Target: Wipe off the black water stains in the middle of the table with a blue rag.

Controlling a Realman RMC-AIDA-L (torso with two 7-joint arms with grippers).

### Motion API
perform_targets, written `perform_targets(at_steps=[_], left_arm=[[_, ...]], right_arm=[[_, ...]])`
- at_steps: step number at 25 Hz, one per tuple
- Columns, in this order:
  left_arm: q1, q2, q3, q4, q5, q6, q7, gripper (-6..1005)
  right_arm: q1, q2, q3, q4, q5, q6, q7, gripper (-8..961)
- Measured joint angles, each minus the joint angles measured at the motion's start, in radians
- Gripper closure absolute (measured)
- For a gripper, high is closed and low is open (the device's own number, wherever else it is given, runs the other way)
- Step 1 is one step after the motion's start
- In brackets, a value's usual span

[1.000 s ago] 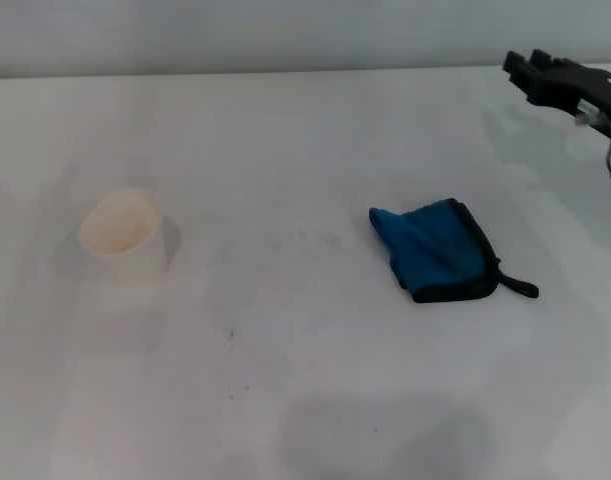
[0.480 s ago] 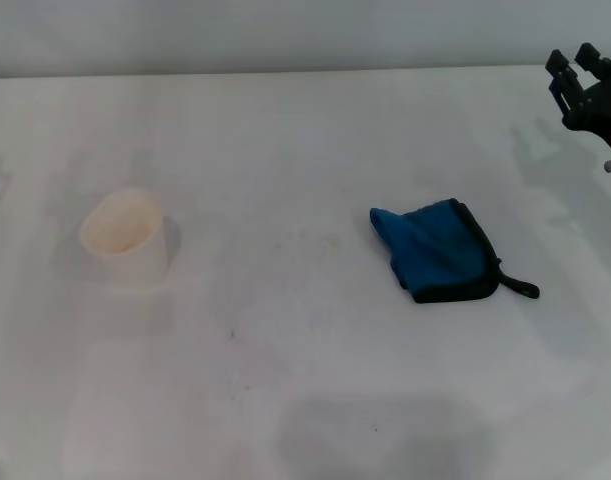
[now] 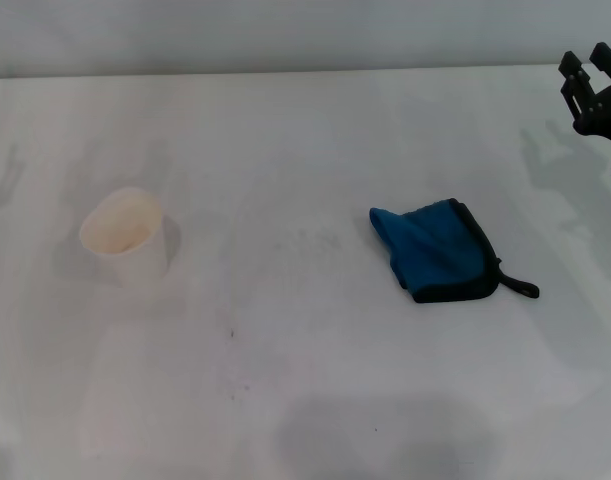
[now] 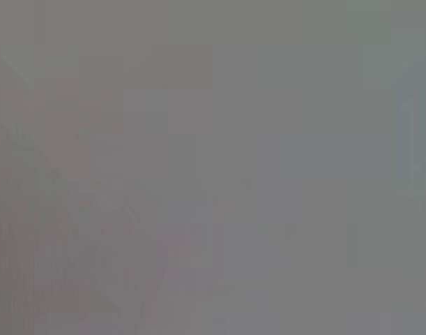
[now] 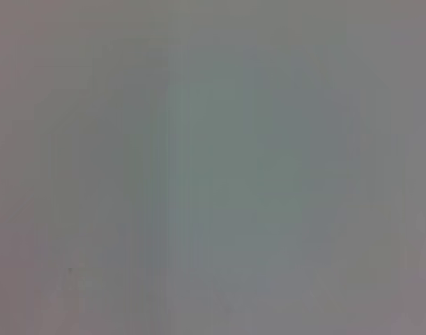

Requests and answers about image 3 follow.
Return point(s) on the blue rag with black trim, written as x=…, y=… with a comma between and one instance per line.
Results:
x=435, y=250

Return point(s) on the white paper cup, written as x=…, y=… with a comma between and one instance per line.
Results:
x=127, y=235

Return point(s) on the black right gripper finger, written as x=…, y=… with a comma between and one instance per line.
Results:
x=572, y=80
x=607, y=62

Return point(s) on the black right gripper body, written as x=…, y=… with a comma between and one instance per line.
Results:
x=605, y=110

